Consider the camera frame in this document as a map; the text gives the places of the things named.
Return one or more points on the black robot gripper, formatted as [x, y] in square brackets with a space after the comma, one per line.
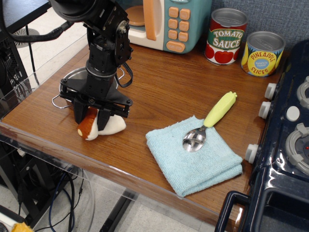
[93, 94]

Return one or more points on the plush brown white mushroom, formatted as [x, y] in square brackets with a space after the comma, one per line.
[88, 128]

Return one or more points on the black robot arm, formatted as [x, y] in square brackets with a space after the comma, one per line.
[107, 33]

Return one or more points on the stainless steel pot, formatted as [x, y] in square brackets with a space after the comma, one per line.
[72, 75]

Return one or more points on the light blue folded cloth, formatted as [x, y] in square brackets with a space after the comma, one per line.
[191, 172]

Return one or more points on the toy microwave cream and teal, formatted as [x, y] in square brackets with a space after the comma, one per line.
[168, 25]

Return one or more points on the black desk at left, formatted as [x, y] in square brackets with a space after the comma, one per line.
[16, 14]

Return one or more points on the yellow object at corner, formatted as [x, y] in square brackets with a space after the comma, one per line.
[18, 227]

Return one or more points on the tomato sauce can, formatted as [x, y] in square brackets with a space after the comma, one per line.
[226, 31]

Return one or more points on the pineapple slices can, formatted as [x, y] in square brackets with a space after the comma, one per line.
[262, 53]

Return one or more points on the dark blue toy stove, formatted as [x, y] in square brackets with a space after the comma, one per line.
[278, 200]

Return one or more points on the spoon with yellow corn handle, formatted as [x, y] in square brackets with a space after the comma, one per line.
[195, 139]

